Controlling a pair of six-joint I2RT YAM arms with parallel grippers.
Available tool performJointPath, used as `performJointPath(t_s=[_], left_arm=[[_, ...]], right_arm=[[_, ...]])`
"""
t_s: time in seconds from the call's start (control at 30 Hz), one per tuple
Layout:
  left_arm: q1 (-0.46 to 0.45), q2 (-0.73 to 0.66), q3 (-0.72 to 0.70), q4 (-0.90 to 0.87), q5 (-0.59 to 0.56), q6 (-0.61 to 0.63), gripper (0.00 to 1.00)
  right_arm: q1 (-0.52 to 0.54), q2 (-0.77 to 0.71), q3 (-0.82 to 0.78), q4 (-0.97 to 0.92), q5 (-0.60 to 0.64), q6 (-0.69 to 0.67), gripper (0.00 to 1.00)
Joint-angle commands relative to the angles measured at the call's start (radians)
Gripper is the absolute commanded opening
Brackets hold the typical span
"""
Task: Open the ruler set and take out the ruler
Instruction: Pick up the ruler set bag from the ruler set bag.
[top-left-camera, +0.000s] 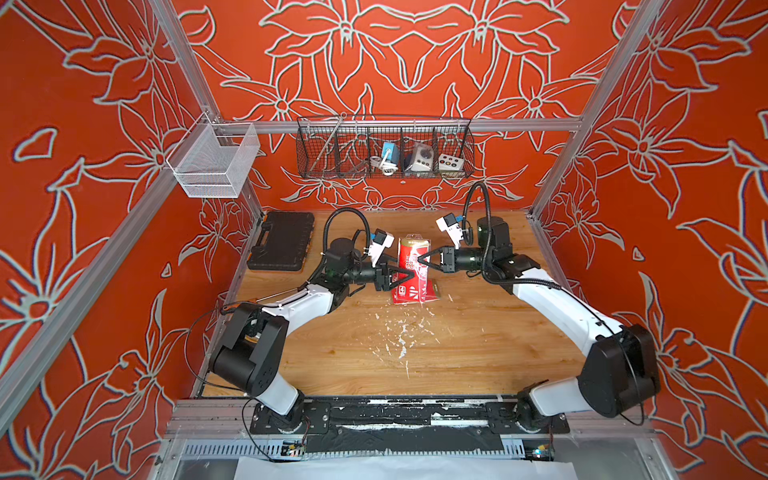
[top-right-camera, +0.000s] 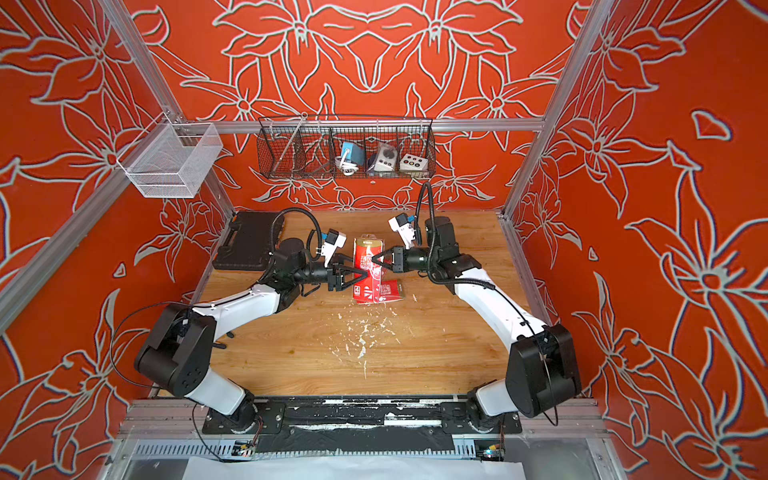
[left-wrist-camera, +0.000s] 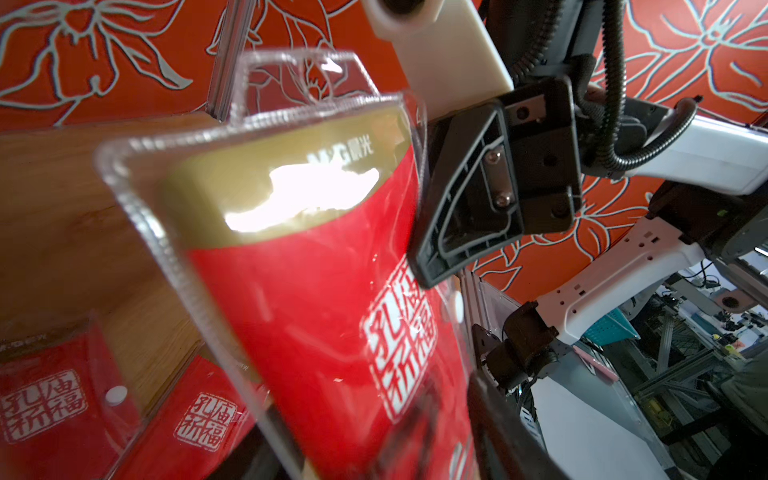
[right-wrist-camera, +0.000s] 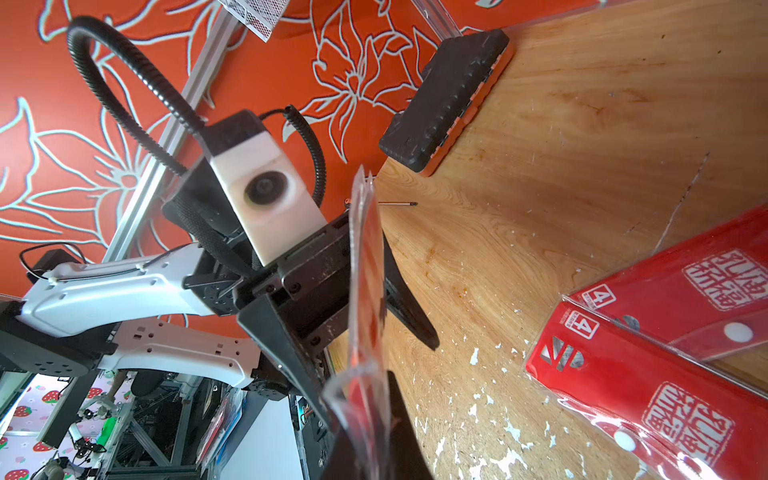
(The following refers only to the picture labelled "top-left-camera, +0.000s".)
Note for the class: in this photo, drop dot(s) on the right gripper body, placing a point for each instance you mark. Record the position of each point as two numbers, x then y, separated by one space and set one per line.
466 260

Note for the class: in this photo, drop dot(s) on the orange handled screwdriver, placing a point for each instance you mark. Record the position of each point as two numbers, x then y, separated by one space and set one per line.
229 308

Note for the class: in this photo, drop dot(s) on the blue white box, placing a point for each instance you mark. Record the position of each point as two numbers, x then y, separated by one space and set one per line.
390 153

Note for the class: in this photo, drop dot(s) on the white dotted cube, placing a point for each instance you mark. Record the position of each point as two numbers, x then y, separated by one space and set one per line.
450 165

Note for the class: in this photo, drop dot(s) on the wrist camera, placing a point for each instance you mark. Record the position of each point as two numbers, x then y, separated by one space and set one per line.
380 241
452 225

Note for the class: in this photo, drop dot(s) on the black wire basket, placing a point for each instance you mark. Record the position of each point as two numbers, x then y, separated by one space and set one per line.
360 146

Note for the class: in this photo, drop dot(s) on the white grey device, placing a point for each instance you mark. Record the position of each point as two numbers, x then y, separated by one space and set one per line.
420 160

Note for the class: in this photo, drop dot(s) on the black tool case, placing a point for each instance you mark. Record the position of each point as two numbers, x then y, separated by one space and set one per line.
283 242

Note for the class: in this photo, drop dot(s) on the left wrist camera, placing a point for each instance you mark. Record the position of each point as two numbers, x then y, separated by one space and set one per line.
380 241

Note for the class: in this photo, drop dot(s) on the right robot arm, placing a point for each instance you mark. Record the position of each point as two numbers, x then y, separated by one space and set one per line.
620 371

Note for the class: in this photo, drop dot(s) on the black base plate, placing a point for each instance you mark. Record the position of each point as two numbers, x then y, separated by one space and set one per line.
385 426

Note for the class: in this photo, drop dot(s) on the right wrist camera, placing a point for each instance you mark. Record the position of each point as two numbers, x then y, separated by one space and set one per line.
452 225

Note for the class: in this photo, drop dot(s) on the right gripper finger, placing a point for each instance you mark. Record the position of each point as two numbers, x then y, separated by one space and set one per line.
435 255
431 265

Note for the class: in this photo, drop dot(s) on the white mesh basket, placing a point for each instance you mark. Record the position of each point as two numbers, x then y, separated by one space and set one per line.
206 168

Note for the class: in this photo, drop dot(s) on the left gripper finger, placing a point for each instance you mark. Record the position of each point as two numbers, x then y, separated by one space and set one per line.
400 284
399 272

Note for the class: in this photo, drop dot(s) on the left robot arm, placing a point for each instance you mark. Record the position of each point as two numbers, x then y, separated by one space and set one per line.
249 351

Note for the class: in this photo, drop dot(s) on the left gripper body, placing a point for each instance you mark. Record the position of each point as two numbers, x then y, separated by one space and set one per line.
375 277

